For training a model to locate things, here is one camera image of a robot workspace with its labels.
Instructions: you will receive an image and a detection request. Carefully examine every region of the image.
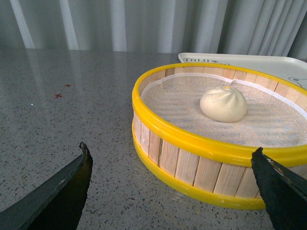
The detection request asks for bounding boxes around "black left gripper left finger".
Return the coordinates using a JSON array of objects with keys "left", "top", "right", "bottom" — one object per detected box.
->
[{"left": 0, "top": 142, "right": 93, "bottom": 230}]

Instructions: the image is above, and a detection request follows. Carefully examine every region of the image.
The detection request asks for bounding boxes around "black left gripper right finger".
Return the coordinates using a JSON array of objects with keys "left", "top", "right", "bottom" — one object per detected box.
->
[{"left": 251, "top": 147, "right": 307, "bottom": 230}]

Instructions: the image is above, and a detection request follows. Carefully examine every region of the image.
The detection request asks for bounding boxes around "white steamed bun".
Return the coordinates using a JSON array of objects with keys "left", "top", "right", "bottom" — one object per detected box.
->
[{"left": 200, "top": 85, "right": 248, "bottom": 123}]

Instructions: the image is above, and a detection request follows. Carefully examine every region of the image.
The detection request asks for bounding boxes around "cream bear print tray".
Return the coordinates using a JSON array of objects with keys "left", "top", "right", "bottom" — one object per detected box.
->
[{"left": 178, "top": 53, "right": 307, "bottom": 89}]

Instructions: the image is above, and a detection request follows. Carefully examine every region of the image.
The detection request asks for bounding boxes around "white steamer gauze cloth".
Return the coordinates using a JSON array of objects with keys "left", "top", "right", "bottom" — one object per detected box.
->
[{"left": 141, "top": 73, "right": 307, "bottom": 148}]

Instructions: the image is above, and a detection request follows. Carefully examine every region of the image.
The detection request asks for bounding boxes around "yellow rimmed bamboo steamer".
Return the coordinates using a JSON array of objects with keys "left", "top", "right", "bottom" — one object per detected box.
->
[{"left": 132, "top": 63, "right": 307, "bottom": 209}]

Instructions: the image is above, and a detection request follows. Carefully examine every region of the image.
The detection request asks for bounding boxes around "grey pleated curtain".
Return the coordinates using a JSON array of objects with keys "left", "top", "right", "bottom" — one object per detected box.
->
[{"left": 0, "top": 0, "right": 307, "bottom": 59}]

